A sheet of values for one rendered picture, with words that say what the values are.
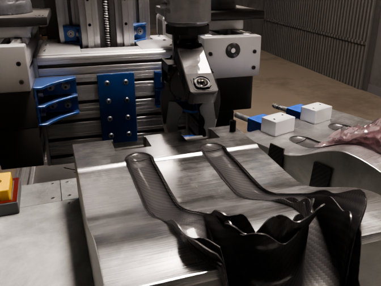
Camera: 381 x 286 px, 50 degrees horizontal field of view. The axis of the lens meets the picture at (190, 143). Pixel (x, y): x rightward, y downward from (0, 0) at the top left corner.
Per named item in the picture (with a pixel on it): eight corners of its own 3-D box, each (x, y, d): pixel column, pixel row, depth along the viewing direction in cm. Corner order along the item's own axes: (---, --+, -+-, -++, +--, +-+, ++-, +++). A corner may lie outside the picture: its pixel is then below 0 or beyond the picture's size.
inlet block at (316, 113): (263, 119, 90) (266, 95, 88) (279, 114, 92) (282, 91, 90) (312, 137, 80) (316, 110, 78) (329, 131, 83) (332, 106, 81)
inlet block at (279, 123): (226, 129, 84) (227, 104, 82) (244, 124, 87) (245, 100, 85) (274, 150, 74) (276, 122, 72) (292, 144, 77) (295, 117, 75)
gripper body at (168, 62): (200, 87, 77) (201, 20, 72) (214, 100, 69) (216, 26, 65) (160, 90, 75) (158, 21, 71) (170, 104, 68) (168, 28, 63)
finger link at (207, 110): (212, 131, 79) (202, 87, 75) (223, 143, 74) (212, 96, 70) (198, 137, 79) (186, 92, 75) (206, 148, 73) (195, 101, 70)
